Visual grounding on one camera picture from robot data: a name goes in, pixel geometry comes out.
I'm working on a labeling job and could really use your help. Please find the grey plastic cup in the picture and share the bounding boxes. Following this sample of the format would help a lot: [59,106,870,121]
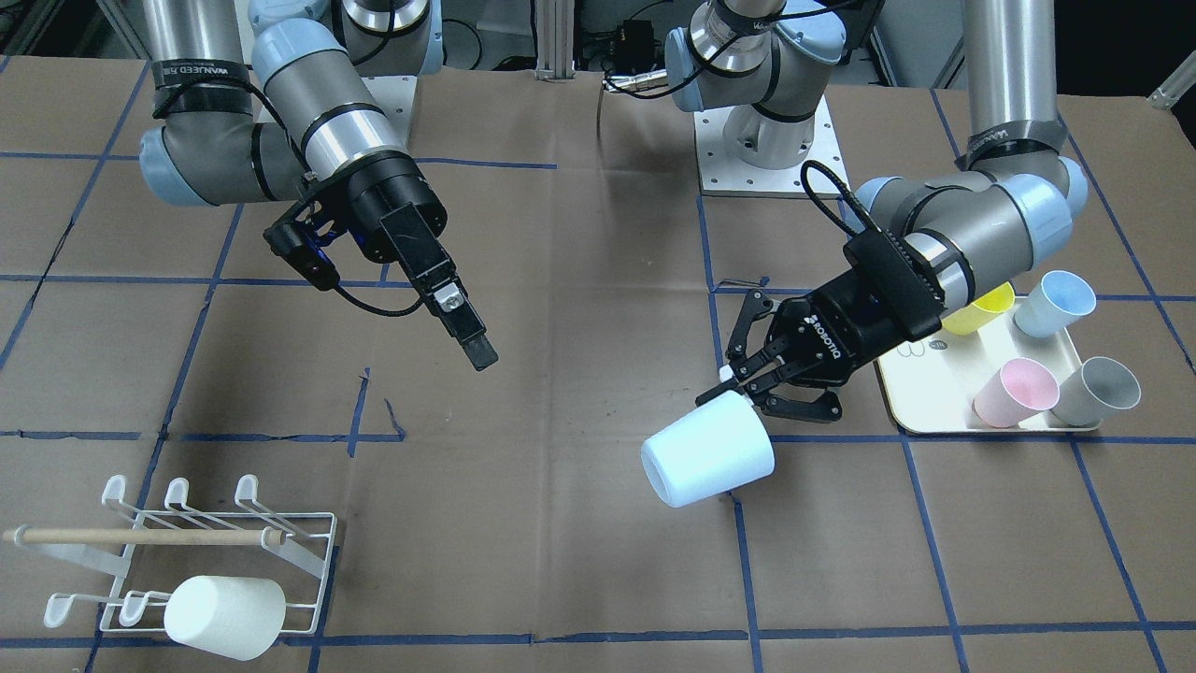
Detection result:
[1051,356,1142,427]

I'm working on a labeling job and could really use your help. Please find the white wire cup rack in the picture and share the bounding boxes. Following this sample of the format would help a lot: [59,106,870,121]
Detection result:
[4,475,338,649]

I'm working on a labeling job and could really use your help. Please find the light blue plastic cup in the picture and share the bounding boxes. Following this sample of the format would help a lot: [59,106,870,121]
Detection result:
[1013,271,1097,339]

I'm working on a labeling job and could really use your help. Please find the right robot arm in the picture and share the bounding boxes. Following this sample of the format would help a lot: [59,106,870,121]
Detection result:
[138,1,498,371]

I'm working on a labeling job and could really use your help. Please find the cream serving tray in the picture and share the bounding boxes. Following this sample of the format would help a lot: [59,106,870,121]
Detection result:
[875,316,1082,435]

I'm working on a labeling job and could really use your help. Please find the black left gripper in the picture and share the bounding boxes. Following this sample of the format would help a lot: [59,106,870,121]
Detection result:
[721,271,935,423]

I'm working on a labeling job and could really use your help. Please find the pink plastic cup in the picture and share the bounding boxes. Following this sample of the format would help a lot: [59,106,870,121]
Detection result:
[971,357,1061,427]

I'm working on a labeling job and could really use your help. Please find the yellow plastic cup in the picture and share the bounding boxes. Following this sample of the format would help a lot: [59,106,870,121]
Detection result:
[941,282,1015,336]

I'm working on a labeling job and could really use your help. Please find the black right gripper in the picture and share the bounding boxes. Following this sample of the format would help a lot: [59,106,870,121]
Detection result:
[346,154,499,371]

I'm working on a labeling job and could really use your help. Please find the white plastic cup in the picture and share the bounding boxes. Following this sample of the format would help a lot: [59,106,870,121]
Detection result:
[164,575,286,661]

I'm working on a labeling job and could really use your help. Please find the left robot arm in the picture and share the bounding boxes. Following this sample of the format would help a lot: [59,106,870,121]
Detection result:
[665,1,1088,422]

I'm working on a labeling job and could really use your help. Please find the pale blue plastic cup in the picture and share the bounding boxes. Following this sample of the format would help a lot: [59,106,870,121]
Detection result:
[640,392,775,508]

